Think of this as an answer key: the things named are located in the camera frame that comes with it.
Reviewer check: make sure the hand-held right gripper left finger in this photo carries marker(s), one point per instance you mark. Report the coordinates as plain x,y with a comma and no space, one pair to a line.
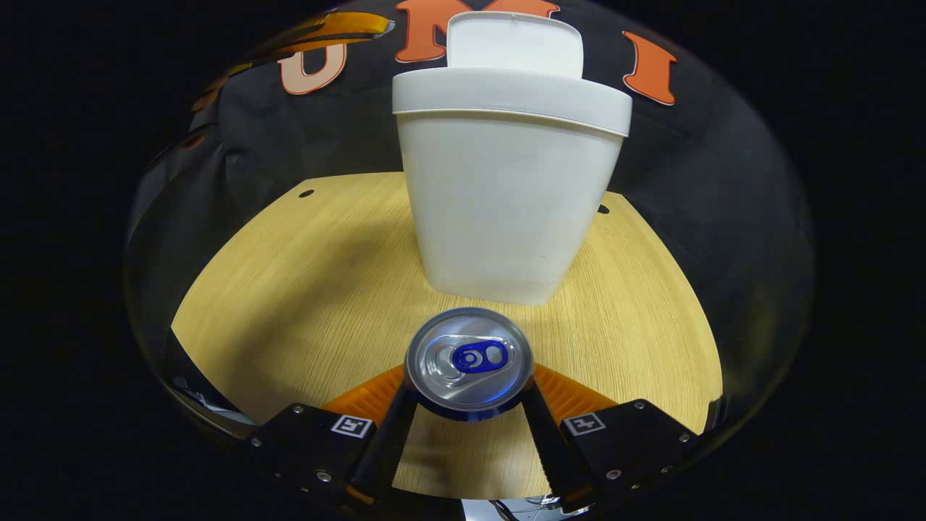
387,449

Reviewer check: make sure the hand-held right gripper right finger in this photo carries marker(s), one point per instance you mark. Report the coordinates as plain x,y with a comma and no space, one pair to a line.
550,449

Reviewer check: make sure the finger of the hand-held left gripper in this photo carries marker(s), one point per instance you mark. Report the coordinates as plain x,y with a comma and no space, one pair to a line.
340,27
221,85

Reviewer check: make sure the silver blue pop can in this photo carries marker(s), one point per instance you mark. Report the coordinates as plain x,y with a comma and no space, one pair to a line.
470,362

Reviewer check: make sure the white desktop garbage bin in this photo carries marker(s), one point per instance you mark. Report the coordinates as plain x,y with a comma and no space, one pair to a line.
506,188

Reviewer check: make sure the black backdrop cloth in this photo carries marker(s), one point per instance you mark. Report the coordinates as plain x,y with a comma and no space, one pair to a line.
723,181

